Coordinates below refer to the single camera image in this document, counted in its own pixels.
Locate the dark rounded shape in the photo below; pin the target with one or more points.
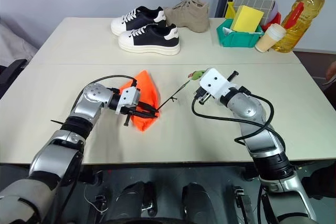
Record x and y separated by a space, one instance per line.
134 203
202 203

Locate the cooking oil bottle red cap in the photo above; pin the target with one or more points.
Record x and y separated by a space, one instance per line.
302 16

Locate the bystander person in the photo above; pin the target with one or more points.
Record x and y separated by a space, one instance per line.
332 73

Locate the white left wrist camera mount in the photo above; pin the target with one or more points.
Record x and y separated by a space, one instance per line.
128 98

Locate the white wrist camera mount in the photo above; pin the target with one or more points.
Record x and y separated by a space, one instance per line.
128 98
215 82

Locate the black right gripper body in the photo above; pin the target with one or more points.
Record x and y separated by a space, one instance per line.
202 96

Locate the purple plastic bowl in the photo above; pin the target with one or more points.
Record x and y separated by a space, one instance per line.
275 9

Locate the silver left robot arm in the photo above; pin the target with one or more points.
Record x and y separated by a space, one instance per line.
78 119

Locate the black chair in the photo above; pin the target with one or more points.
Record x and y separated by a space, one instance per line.
10 73

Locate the white packet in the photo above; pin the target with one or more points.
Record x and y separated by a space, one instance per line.
229 32

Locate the small black stand bracket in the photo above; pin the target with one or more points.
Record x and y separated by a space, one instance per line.
101 201

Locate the yellow sponge block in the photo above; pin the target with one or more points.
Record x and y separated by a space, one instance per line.
248 19

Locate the grey grid pattern cloth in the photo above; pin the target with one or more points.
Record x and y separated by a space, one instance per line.
256 1

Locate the beige suede shoe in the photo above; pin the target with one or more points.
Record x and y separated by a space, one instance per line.
191 15

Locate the grey fabric heap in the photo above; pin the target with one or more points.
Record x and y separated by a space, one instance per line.
15 41

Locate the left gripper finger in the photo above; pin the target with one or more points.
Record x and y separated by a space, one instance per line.
151 108
147 115

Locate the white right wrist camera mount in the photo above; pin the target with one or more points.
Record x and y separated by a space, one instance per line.
215 82

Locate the green plastic bin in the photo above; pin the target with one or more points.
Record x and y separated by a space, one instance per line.
237 39

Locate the beige paper cup with lid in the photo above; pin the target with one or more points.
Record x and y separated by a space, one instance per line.
270 39

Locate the long black stand bracket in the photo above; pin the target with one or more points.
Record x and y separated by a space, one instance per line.
244 203

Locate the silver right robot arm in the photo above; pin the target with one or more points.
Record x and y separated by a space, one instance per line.
262 134

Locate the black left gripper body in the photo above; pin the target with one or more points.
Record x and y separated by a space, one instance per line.
132 108

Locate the black white sneaker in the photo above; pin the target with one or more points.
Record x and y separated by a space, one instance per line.
149 40
139 19

